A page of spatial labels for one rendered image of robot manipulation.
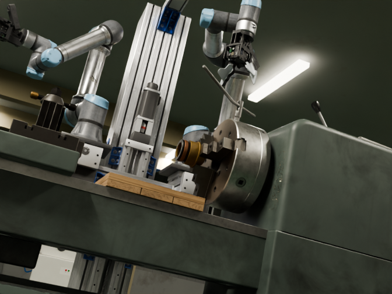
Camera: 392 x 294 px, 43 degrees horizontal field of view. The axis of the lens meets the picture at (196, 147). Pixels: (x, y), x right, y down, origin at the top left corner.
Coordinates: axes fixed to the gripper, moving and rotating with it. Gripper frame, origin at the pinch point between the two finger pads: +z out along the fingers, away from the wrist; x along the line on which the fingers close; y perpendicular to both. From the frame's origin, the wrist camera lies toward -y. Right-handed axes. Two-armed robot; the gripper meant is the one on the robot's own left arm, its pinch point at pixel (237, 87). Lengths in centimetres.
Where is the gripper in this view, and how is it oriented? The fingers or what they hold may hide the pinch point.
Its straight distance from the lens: 180.4
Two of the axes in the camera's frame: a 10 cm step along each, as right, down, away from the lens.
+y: -6.2, -3.3, -7.2
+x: 7.6, 0.0, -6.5
